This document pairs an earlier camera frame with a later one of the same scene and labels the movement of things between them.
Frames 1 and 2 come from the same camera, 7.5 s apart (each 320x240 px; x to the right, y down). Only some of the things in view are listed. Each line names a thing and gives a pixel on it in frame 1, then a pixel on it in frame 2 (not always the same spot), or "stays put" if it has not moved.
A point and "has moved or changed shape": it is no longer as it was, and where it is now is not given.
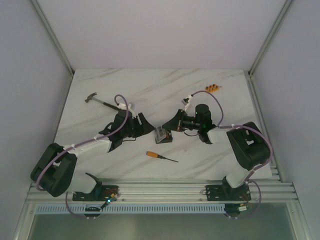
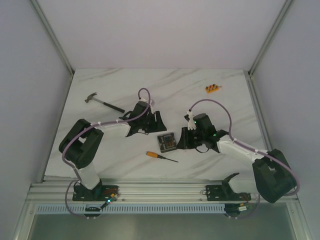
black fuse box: [163, 136] has moved or changed shape
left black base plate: [100, 193] stays put
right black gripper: [176, 123] to [184, 142]
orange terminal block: [213, 88] stays put
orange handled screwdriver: [154, 155] stays put
